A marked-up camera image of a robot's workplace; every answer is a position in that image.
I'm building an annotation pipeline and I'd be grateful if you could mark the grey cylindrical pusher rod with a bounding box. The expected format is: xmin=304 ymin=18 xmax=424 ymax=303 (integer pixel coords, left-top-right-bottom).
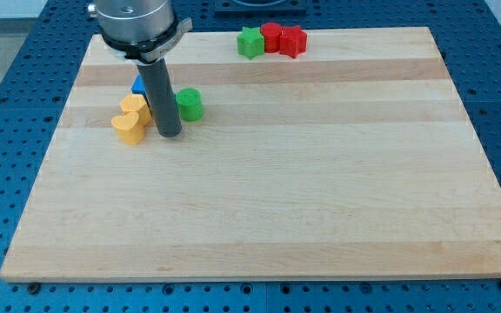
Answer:
xmin=137 ymin=59 xmax=182 ymax=137

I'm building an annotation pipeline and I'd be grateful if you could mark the green cylinder block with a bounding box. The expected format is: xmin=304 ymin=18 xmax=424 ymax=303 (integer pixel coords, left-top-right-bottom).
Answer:
xmin=176 ymin=88 xmax=204 ymax=122

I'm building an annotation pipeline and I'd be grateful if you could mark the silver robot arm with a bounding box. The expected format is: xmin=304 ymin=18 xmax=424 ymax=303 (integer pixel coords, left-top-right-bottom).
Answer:
xmin=87 ymin=0 xmax=193 ymax=137

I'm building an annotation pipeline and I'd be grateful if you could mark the green star block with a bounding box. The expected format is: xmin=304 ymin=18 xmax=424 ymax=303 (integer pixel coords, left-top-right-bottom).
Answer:
xmin=237 ymin=27 xmax=264 ymax=59

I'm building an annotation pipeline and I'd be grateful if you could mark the red star block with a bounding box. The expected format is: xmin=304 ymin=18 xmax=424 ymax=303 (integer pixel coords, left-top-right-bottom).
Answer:
xmin=279 ymin=25 xmax=308 ymax=58

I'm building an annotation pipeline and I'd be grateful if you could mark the blue block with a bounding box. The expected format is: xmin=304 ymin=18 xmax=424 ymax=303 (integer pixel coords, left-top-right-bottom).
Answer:
xmin=130 ymin=75 xmax=146 ymax=97

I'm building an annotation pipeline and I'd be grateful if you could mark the yellow heart block rear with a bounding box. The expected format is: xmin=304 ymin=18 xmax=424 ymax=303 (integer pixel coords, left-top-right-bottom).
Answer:
xmin=120 ymin=94 xmax=151 ymax=126

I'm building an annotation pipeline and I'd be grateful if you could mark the yellow heart block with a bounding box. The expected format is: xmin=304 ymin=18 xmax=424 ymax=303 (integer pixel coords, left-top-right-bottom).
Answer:
xmin=111 ymin=112 xmax=145 ymax=145
xmin=120 ymin=94 xmax=151 ymax=126

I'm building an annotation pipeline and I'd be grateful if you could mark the yellow heart block front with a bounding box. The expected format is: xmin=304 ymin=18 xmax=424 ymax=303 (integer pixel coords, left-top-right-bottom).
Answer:
xmin=111 ymin=112 xmax=145 ymax=145

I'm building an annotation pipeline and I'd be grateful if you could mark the red cylinder block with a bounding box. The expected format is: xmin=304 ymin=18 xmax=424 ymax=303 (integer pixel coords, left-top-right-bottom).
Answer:
xmin=260 ymin=23 xmax=282 ymax=53

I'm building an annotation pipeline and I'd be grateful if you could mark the wooden board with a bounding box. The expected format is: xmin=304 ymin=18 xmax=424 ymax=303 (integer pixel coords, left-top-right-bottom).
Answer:
xmin=0 ymin=27 xmax=501 ymax=283

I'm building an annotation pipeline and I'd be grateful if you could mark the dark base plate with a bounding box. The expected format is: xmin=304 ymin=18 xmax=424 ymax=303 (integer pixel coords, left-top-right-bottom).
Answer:
xmin=212 ymin=0 xmax=307 ymax=16

